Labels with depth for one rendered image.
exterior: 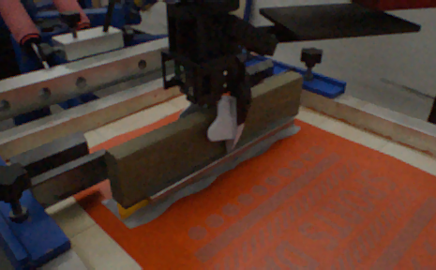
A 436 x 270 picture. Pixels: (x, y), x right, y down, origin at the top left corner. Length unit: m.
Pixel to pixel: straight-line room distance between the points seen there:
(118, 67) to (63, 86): 0.11
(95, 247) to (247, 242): 0.18
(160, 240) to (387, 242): 0.27
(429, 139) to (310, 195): 0.23
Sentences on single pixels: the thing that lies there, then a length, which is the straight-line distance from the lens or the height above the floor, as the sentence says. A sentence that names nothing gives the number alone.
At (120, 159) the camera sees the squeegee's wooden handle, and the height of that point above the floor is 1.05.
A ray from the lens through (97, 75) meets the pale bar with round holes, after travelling 0.75.
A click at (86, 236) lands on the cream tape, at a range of 0.49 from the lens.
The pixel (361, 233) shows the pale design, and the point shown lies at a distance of 0.49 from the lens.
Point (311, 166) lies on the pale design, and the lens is 0.59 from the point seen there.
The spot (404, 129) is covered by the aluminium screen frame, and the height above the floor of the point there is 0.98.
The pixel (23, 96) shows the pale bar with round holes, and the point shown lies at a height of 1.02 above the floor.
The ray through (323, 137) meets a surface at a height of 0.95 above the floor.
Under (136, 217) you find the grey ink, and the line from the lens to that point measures 0.49.
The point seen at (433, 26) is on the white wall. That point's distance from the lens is 2.49.
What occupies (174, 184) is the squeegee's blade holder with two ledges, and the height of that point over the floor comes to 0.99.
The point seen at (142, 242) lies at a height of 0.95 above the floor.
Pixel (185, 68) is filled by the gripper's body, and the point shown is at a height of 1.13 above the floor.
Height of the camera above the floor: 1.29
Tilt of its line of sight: 32 degrees down
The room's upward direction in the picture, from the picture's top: straight up
